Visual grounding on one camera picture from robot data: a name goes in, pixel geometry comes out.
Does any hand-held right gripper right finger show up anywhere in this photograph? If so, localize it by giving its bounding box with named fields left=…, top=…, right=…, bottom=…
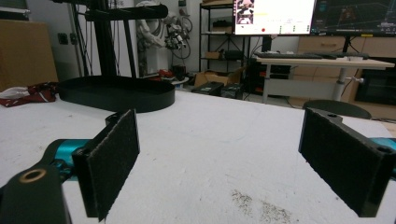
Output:
left=298, top=107, right=396, bottom=218

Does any wooden top desk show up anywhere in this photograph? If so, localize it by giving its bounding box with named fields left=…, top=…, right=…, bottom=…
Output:
left=253, top=55, right=396, bottom=105

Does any open cardboard box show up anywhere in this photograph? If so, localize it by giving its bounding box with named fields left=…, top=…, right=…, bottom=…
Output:
left=193, top=66, right=247, bottom=89

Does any bright computer monitor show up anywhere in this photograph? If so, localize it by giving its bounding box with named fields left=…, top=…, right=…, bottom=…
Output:
left=233, top=0, right=317, bottom=36

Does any brown cardboard panel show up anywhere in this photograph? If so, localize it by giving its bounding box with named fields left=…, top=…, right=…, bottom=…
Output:
left=0, top=19, right=60, bottom=92

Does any black oval tray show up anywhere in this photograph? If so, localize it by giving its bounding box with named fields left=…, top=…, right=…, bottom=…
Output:
left=57, top=75, right=177, bottom=114

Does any red and white cloth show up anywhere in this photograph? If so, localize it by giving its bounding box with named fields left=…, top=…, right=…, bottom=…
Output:
left=0, top=81, right=60, bottom=108

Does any black metal stand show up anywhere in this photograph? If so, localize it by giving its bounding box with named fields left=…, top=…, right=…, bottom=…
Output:
left=50, top=0, right=169, bottom=78

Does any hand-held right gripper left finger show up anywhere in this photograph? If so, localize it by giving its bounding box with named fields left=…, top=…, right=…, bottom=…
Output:
left=72, top=108, right=141, bottom=222

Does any dark computer monitor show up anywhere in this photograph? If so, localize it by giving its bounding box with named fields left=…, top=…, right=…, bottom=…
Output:
left=311, top=0, right=396, bottom=37

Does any black metal shelf rack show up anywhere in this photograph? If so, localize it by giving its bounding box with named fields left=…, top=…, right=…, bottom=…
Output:
left=198, top=2, right=252, bottom=73

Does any white humanoid robot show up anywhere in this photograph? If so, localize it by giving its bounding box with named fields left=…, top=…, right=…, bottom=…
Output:
left=135, top=0, right=193, bottom=77

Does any black keyboard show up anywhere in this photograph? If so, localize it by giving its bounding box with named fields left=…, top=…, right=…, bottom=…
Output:
left=254, top=51, right=324, bottom=61

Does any black equipment case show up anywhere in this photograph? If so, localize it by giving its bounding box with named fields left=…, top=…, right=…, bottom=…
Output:
left=191, top=81, right=225, bottom=97

